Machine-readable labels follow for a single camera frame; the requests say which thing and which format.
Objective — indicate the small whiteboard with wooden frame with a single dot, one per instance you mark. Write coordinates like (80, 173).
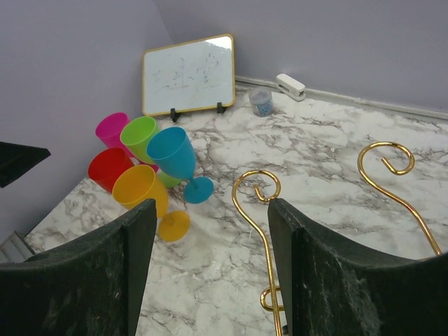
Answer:
(192, 76)

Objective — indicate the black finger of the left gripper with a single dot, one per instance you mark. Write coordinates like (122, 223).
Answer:
(17, 160)

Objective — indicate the red wine glass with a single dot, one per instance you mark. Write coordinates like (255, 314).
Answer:
(108, 166)

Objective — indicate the magenta wine glass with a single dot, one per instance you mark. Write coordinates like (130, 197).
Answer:
(110, 128)

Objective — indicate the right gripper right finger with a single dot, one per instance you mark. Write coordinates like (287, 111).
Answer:
(357, 283)

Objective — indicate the white whiteboard eraser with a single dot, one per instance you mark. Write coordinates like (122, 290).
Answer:
(291, 87)

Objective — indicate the green wine glass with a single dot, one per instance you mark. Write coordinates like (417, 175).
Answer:
(135, 136)

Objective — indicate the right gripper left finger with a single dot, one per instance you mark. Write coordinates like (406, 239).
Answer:
(92, 285)

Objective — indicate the blue wine glass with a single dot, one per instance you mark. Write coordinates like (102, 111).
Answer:
(173, 152)

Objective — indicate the yellow wine glass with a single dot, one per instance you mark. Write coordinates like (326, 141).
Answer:
(140, 183)

